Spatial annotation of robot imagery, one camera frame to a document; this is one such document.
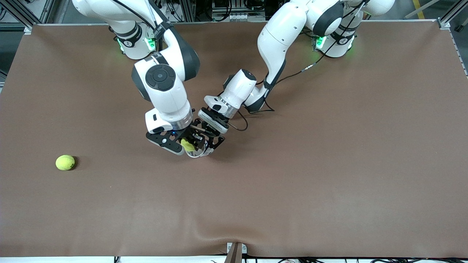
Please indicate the yellow tennis ball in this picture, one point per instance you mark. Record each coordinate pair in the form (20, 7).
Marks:
(187, 145)
(65, 162)

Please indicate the aluminium frame post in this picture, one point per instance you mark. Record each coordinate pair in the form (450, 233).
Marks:
(188, 9)

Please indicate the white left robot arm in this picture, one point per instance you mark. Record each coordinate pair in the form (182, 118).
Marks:
(281, 40)

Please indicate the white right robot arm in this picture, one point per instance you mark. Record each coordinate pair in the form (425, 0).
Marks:
(164, 95)

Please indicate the brown table mat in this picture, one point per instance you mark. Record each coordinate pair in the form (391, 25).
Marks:
(234, 204)

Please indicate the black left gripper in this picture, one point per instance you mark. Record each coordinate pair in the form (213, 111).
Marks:
(214, 130)

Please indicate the blue white tennis ball can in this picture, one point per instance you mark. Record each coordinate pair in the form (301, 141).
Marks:
(199, 156)

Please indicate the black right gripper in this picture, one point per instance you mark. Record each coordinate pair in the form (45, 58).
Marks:
(194, 136)

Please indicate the aluminium frame profile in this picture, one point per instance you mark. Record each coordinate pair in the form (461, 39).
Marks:
(49, 12)
(444, 22)

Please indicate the grey electronics unit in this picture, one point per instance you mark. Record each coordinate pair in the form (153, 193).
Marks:
(237, 16)

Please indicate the brown camera pole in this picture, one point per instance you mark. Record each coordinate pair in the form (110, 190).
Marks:
(234, 255)

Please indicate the grey clamp bracket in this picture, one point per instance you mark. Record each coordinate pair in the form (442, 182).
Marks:
(244, 249)

